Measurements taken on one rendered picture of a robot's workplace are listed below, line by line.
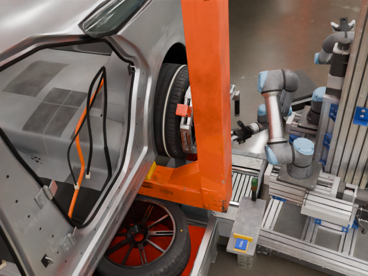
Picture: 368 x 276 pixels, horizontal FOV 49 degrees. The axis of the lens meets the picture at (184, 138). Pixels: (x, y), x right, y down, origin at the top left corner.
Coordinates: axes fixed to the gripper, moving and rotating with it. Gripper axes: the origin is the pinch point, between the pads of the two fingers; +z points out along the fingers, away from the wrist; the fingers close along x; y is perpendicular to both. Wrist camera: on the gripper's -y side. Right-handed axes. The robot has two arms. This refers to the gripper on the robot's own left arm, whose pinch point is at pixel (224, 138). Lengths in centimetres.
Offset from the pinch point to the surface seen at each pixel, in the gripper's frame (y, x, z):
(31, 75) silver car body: -22, 115, 99
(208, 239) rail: 44, -36, 35
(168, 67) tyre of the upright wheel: -34, 48, 14
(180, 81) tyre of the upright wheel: -34.2, 29.0, 14.6
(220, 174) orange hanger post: -7.5, -31.0, 20.4
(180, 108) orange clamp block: -27.9, 12.0, 23.2
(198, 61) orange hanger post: -84, -25, 26
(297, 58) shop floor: 83, 145, -178
